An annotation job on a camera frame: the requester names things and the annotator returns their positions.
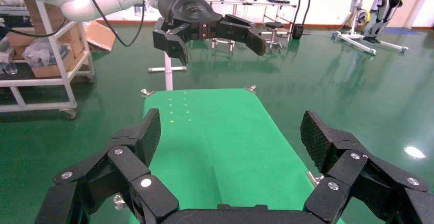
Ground flat cardboard sheet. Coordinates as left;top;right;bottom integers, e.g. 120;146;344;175
83;19;118;53

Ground white T-shaped stand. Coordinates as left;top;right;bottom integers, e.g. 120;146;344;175
148;51;188;92

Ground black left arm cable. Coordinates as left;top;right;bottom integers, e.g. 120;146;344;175
81;0;146;48

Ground clear plastic bag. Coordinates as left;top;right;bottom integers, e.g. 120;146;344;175
21;37;69;68

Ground green table cloth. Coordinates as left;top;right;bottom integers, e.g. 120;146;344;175
128;88;345;224

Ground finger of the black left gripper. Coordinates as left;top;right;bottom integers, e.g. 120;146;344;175
153;17;190;66
216;13;268;56

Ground grey humanoid robot legs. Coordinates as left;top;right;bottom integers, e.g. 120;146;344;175
362;0;411;44

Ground black round stool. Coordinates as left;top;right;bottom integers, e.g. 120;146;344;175
264;21;286;53

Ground long white work table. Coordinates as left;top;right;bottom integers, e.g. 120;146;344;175
203;0;297;52

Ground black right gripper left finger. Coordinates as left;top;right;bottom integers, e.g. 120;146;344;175
34;108;180;224

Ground white wheeled stand frame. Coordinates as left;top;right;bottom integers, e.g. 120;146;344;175
331;0;410;56

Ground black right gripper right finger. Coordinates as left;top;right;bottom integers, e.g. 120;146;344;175
300;109;434;224

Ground clear plastic bottles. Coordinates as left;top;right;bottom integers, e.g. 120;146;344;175
0;36;17;76

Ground white metal shelf cart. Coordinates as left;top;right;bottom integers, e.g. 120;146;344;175
0;0;96;121

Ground black device with hoses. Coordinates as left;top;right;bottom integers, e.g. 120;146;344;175
291;0;313;41

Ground brown cardboard box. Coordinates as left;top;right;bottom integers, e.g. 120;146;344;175
59;23;85;59
24;0;85;37
7;27;36;60
30;46;76;79

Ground yellow round reel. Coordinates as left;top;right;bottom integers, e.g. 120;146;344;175
354;8;371;31

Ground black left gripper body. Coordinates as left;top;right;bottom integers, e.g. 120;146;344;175
157;0;224;42

